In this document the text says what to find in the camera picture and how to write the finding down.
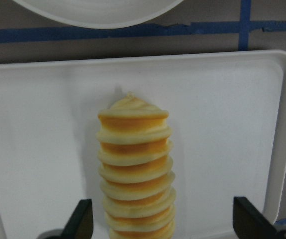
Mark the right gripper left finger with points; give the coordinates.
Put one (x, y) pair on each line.
(79, 226)

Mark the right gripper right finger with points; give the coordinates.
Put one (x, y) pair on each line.
(249, 223)

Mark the yellow spiral bread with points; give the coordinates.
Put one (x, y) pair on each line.
(136, 170)

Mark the white round plate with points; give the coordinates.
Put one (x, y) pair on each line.
(100, 14)

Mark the white rectangular tray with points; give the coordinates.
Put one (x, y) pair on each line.
(227, 112)

